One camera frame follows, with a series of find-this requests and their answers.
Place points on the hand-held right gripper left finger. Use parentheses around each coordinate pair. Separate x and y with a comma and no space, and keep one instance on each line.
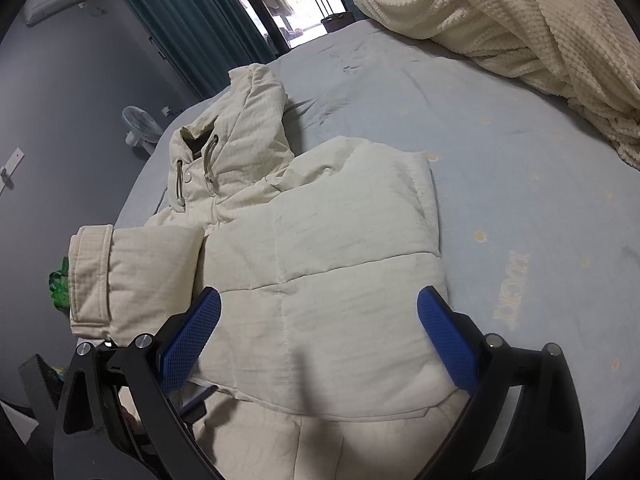
(192,337)

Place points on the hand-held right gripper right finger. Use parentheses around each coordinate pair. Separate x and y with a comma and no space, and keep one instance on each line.
(447,342)

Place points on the cream hooded puffer jacket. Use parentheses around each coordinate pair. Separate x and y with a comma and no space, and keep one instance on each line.
(320,285)

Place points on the green plastic bag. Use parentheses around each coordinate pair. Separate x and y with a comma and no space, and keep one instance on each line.
(60,287)

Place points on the light blue bed sheet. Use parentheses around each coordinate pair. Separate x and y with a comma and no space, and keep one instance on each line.
(500,170)

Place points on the white electric fan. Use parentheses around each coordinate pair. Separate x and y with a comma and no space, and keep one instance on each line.
(141,127)

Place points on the teal curtain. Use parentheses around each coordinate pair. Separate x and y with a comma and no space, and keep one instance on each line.
(200,15)

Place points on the cream waffle-knit blanket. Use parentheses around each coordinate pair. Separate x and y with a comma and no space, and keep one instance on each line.
(525,25)

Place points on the dark suitcase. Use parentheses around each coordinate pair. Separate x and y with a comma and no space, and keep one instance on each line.
(336,21)

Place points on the white wall hook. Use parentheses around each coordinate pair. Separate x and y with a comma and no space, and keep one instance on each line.
(10,167)

